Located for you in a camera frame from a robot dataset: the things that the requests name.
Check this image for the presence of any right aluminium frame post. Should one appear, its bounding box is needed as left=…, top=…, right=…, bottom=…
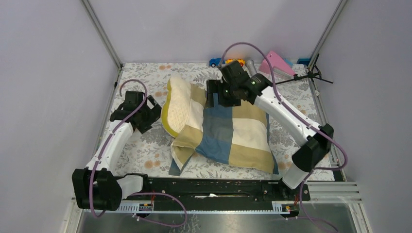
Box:
left=309, top=0, right=349, bottom=67

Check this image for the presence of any plaid blue beige pillowcase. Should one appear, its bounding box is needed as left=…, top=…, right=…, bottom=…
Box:
left=168, top=84, right=279, bottom=176

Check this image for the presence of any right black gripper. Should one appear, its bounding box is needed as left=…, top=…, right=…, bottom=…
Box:
left=205, top=79, right=241, bottom=108

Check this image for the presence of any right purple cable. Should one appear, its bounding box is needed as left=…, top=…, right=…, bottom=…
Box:
left=219, top=42, right=349, bottom=233

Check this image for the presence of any aluminium rail front frame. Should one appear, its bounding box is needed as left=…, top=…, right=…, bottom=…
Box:
left=306, top=181, right=362, bottom=203

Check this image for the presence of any blue block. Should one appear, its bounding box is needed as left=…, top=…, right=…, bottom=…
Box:
left=296, top=58, right=311, bottom=66

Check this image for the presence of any floral patterned table cloth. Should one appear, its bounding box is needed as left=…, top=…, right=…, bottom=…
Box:
left=111, top=63, right=322, bottom=180

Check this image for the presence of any left aluminium frame post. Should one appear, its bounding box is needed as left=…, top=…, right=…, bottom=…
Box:
left=80, top=0, right=123, bottom=69

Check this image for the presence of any white textured pillow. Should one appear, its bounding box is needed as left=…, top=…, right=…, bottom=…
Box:
left=161, top=75, right=191, bottom=138

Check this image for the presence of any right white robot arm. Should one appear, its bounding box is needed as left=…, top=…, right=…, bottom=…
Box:
left=206, top=61, right=334, bottom=200

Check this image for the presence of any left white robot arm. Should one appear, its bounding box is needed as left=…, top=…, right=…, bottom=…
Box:
left=72, top=91, right=162, bottom=211

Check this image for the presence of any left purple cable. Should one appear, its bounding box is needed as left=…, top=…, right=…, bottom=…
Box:
left=88, top=79, right=188, bottom=228

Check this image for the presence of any black small tripod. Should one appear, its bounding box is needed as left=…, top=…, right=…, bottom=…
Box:
left=276, top=53, right=334, bottom=84

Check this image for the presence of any aluminium frame post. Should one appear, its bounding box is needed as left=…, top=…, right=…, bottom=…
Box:
left=80, top=0, right=123, bottom=69
left=309, top=0, right=349, bottom=67

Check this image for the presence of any purple cable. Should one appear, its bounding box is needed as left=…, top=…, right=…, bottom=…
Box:
left=88, top=79, right=188, bottom=228
left=219, top=42, right=349, bottom=233

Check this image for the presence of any pink wedge block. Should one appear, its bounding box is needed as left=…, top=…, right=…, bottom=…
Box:
left=258, top=51, right=296, bottom=80

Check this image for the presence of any grey microphone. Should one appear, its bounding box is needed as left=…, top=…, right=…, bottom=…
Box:
left=245, top=59, right=258, bottom=76

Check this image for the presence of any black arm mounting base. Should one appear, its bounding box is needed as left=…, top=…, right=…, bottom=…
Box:
left=127, top=175, right=311, bottom=207

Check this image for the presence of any grey slotted cable duct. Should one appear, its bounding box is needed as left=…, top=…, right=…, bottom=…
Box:
left=116, top=201, right=291, bottom=215

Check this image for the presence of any blue toy car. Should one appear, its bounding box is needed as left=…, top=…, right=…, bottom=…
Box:
left=209, top=58, right=225, bottom=67

